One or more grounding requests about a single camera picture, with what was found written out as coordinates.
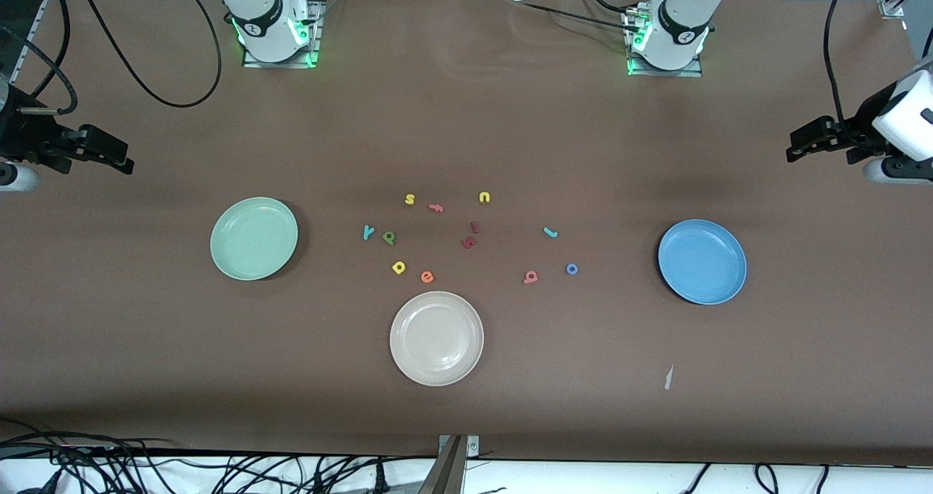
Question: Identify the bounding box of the green plate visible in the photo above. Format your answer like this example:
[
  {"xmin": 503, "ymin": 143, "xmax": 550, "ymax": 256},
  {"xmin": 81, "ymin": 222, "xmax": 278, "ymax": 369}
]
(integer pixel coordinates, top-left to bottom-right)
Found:
[{"xmin": 210, "ymin": 197, "xmax": 300, "ymax": 282}]

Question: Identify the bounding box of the blue plate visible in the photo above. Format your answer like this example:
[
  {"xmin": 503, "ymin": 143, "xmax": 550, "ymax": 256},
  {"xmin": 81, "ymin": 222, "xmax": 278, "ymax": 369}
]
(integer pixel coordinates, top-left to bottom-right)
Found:
[{"xmin": 657, "ymin": 219, "xmax": 748, "ymax": 306}]

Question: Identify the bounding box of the brown table cover sheet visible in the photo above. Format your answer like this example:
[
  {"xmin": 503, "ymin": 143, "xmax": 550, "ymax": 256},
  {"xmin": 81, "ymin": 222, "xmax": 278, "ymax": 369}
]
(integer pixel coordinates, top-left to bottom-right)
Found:
[{"xmin": 0, "ymin": 0, "xmax": 933, "ymax": 467}]

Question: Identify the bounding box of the beige plate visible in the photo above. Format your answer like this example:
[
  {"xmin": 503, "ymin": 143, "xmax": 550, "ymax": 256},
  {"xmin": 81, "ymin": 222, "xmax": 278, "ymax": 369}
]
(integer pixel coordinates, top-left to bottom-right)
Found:
[{"xmin": 389, "ymin": 291, "xmax": 485, "ymax": 387}]

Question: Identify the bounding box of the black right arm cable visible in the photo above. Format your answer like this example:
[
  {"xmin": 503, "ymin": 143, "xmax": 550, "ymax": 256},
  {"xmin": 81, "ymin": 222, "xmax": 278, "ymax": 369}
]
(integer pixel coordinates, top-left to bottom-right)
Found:
[{"xmin": 0, "ymin": 0, "xmax": 223, "ymax": 116}]

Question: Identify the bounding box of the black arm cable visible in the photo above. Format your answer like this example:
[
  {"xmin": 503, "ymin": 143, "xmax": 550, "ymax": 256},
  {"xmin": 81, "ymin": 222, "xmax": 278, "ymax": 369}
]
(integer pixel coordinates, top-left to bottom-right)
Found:
[
  {"xmin": 823, "ymin": 0, "xmax": 857, "ymax": 125},
  {"xmin": 0, "ymin": 0, "xmax": 223, "ymax": 116}
]

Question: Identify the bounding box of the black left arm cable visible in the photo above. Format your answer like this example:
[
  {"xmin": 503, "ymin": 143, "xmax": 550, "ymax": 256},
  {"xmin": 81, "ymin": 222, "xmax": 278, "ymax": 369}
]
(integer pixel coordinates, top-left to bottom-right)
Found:
[{"xmin": 823, "ymin": 0, "xmax": 857, "ymax": 125}]

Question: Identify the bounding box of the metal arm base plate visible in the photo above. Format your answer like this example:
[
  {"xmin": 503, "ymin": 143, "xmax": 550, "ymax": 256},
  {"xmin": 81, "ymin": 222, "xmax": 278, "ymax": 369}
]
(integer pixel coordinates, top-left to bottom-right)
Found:
[
  {"xmin": 625, "ymin": 6, "xmax": 705, "ymax": 78},
  {"xmin": 242, "ymin": 0, "xmax": 322, "ymax": 68}
]

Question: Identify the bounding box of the black base supply cable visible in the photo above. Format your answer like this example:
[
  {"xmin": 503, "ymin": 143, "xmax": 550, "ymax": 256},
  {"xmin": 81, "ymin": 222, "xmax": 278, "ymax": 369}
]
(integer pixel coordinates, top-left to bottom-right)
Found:
[{"xmin": 503, "ymin": 0, "xmax": 642, "ymax": 34}]

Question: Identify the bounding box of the black floor cable bundle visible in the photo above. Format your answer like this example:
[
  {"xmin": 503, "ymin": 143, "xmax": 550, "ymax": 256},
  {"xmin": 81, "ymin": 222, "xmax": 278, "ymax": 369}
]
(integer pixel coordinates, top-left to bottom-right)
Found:
[{"xmin": 0, "ymin": 420, "xmax": 438, "ymax": 494}]

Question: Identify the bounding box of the metal table clamp bracket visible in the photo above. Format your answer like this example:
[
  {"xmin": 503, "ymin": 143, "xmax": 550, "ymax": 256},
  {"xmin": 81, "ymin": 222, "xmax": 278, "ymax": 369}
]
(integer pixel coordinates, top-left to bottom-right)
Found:
[{"xmin": 437, "ymin": 434, "xmax": 480, "ymax": 458}]

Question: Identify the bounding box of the grey camera mount pole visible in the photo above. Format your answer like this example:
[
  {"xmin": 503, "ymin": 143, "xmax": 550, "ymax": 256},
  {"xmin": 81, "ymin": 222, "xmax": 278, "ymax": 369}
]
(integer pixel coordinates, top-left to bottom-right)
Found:
[{"xmin": 418, "ymin": 436, "xmax": 467, "ymax": 494}]

